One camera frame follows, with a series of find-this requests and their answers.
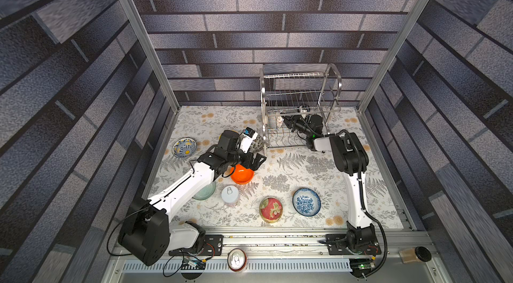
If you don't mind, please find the orange plastic bowl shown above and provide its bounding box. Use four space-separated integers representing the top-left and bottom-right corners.
228 164 255 185

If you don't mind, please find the floral table mat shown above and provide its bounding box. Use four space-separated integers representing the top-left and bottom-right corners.
150 106 403 229

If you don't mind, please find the red floral bowl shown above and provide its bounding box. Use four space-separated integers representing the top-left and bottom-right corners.
259 196 283 223

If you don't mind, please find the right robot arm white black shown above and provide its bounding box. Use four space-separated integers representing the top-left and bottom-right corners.
282 113 379 251

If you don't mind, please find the blue yellow patterned plate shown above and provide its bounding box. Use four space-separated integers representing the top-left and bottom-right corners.
172 137 197 158

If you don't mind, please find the blue white floral bowl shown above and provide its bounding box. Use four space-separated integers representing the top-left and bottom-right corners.
293 188 321 217

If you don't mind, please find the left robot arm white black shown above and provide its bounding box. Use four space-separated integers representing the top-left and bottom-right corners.
116 128 266 266

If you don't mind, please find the white brown dotted bowl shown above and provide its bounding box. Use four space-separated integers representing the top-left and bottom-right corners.
276 116 284 128

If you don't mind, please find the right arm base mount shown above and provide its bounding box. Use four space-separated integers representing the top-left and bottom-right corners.
319 234 382 256

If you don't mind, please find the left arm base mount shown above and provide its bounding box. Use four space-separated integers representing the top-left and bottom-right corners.
168 234 224 257

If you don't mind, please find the pale green ceramic bowl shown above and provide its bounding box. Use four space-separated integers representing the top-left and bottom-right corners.
193 182 216 200

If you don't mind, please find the dark glass patterned bowl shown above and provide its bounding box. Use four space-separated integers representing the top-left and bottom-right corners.
266 113 277 129

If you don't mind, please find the stainless steel dish rack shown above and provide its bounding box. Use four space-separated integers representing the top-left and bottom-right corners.
260 64 342 150

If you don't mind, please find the black white leaf bowl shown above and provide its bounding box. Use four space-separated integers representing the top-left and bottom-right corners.
250 135 265 152

